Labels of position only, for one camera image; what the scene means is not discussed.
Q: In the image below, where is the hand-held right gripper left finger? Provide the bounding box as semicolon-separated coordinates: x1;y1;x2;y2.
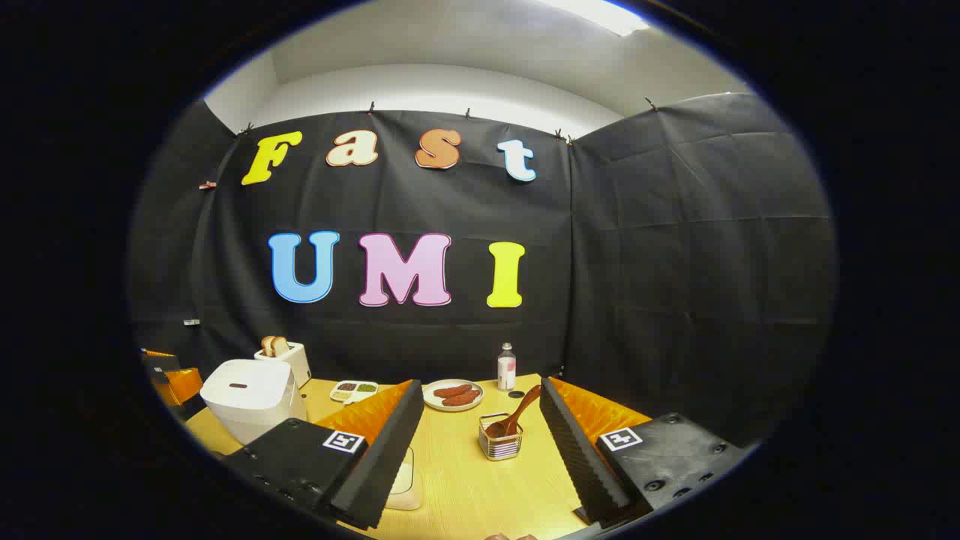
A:
225;379;425;530

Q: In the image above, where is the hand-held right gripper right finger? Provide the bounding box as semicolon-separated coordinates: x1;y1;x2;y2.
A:
538;375;758;530

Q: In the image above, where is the white rice cooker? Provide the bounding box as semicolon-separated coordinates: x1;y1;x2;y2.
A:
199;358;308;446

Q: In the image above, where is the brown wooden spoon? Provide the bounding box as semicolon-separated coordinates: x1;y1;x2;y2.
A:
485;385;542;440

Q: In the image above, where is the metal wire chopstick holder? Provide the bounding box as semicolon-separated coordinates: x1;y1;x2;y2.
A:
478;412;524;461

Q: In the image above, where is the white divided grain dish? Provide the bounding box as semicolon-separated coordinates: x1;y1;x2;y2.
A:
330;380;380;404

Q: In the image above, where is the white round plate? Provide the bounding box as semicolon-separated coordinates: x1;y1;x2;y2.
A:
422;379;485;413

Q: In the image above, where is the white toaster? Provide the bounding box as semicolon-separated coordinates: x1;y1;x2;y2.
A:
253;341;312;389

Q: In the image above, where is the black backdrop cloth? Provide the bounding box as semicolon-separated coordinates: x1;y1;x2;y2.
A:
127;91;837;451

